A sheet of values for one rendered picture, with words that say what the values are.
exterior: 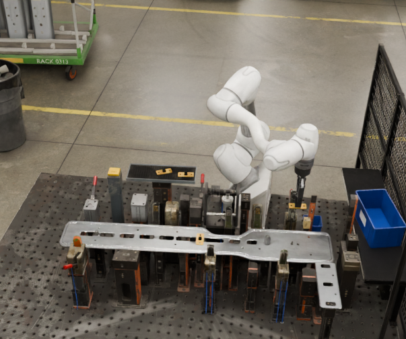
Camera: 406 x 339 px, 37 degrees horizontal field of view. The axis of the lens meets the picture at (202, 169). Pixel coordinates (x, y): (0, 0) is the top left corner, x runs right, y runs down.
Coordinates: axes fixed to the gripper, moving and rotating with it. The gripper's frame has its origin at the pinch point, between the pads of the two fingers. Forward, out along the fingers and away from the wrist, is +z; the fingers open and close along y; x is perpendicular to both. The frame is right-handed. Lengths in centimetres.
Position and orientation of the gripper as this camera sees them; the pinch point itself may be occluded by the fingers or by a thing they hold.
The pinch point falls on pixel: (298, 199)
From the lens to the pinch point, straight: 297.8
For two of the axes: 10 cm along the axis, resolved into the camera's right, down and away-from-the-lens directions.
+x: 10.0, 0.5, -0.4
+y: -0.6, 5.9, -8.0
